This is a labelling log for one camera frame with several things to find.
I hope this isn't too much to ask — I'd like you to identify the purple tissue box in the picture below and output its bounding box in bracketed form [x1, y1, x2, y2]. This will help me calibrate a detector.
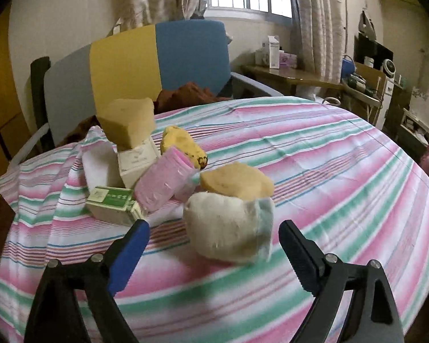
[279, 52, 298, 68]

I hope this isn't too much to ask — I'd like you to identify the white bed rail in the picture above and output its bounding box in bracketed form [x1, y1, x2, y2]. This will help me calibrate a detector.
[9, 123, 51, 168]

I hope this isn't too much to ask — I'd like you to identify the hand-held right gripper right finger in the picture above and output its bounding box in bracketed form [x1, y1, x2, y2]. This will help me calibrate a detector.
[278, 220, 405, 343]

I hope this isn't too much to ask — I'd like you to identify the white shelf unit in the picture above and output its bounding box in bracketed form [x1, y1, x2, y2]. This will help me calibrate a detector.
[400, 109, 429, 147]

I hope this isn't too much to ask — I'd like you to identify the cream cardboard box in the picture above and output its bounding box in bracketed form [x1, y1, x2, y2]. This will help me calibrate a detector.
[117, 136, 161, 189]

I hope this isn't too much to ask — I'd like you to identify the curved metal rod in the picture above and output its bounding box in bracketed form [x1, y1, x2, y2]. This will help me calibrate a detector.
[343, 0, 365, 54]

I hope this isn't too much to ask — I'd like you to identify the grey yellow blue headboard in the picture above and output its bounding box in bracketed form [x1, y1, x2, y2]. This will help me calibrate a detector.
[44, 20, 233, 147]

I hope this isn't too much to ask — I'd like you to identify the blue bag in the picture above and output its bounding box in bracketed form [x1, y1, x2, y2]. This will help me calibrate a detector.
[341, 54, 356, 79]

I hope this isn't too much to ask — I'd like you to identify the black monitor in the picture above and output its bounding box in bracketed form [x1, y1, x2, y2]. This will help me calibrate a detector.
[354, 34, 394, 72]

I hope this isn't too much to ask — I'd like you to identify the dark green rolled mat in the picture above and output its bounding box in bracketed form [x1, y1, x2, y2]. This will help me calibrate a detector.
[30, 56, 56, 154]

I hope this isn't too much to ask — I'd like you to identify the green white box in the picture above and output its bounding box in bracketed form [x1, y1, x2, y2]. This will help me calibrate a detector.
[85, 186, 148, 226]

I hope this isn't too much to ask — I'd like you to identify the grey bed rail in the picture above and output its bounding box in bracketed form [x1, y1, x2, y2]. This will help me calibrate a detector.
[231, 72, 285, 98]

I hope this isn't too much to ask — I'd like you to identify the brown blanket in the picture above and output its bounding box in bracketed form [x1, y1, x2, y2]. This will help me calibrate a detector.
[66, 81, 233, 147]

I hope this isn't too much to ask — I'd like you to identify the wooden wardrobe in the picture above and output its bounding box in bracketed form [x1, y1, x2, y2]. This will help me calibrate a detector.
[0, 3, 33, 183]

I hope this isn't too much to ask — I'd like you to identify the white carton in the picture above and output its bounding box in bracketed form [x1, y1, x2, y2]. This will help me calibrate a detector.
[267, 36, 281, 69]

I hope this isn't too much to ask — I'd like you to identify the pink packet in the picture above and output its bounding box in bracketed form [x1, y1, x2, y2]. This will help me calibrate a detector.
[133, 146, 201, 212]

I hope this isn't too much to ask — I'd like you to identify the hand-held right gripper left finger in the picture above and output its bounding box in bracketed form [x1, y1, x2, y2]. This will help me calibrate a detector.
[23, 219, 151, 343]

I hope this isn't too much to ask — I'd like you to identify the grey folding table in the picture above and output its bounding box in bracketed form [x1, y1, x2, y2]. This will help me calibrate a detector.
[341, 79, 383, 122]

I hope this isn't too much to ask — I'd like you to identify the wooden side table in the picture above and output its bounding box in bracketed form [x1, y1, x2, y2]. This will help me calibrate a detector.
[241, 63, 347, 97]

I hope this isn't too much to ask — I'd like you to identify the yellow curved sponge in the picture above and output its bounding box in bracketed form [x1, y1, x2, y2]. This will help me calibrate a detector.
[161, 126, 208, 170]

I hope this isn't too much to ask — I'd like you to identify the grey triangular object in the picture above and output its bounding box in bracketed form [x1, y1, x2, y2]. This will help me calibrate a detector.
[359, 11, 378, 38]

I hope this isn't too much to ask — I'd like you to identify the brown cardboard box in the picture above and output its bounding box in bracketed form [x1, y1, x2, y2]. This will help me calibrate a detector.
[354, 62, 387, 90]

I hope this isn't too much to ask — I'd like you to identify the tan heart-shaped sponge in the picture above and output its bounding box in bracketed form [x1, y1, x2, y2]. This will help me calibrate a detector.
[96, 97, 156, 149]

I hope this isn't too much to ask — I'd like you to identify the pink green striped tablecloth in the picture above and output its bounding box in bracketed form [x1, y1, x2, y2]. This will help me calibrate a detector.
[0, 96, 429, 343]

